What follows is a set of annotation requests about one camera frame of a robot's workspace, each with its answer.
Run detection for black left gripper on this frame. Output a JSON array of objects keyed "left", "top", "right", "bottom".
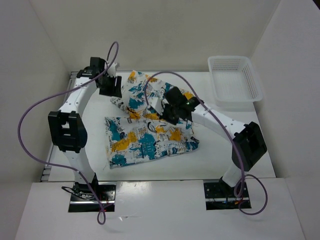
[{"left": 98, "top": 74, "right": 122, "bottom": 99}]

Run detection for colourful patterned shorts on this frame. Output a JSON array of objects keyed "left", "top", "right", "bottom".
[{"left": 104, "top": 70, "right": 200, "bottom": 169}]

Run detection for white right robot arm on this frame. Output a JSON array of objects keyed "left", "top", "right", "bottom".
[{"left": 150, "top": 87, "right": 267, "bottom": 197}]

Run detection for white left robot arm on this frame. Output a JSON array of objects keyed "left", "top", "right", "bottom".
[{"left": 48, "top": 57, "right": 122, "bottom": 200}]

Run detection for white plastic basket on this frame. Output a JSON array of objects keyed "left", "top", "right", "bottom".
[{"left": 207, "top": 55, "right": 263, "bottom": 104}]

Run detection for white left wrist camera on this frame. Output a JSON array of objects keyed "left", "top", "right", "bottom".
[{"left": 107, "top": 62, "right": 120, "bottom": 78}]

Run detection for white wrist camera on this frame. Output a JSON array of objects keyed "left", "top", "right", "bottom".
[
  {"left": 107, "top": 62, "right": 120, "bottom": 78},
  {"left": 148, "top": 97, "right": 164, "bottom": 115}
]

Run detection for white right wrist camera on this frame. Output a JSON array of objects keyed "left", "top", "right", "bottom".
[{"left": 148, "top": 97, "right": 164, "bottom": 115}]

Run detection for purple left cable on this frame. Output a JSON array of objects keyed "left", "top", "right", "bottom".
[{"left": 17, "top": 41, "right": 120, "bottom": 225}]

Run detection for purple cable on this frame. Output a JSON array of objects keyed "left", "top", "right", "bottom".
[
  {"left": 144, "top": 71, "right": 269, "bottom": 216},
  {"left": 17, "top": 41, "right": 120, "bottom": 225}
]

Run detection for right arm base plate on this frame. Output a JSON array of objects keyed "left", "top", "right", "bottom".
[{"left": 203, "top": 179, "right": 252, "bottom": 211}]

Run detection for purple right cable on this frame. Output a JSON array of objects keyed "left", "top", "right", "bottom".
[{"left": 144, "top": 71, "right": 269, "bottom": 216}]

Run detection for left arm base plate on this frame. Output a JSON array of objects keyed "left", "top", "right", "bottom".
[{"left": 61, "top": 181, "right": 117, "bottom": 213}]

